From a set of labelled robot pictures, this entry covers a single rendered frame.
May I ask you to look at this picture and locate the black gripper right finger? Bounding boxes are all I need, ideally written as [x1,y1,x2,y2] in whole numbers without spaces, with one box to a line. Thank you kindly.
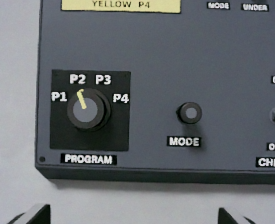
[217,207,256,224]

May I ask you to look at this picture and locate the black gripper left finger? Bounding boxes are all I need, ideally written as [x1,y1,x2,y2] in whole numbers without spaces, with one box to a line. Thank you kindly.
[7,203,51,224]

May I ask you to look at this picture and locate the dark grey console panel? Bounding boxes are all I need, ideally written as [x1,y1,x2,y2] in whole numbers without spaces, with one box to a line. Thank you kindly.
[34,0,275,185]

